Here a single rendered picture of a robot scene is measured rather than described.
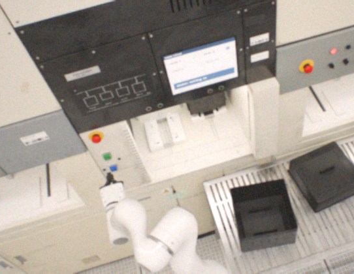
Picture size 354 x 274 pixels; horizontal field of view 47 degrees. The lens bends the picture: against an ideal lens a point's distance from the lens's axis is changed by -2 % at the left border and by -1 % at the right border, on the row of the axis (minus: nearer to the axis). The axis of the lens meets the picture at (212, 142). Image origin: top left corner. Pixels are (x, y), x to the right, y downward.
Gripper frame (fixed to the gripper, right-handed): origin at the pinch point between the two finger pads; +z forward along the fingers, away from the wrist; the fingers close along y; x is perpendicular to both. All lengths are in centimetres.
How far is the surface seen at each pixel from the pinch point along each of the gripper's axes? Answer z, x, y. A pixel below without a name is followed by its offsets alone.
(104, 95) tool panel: 11.7, 37.3, 11.2
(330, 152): -2, -34, 109
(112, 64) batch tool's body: 12, 51, 18
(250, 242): -36, -33, 52
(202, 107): 43, -23, 52
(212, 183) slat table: 7, -44, 45
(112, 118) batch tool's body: 11.7, 23.5, 10.1
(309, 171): -9, -34, 94
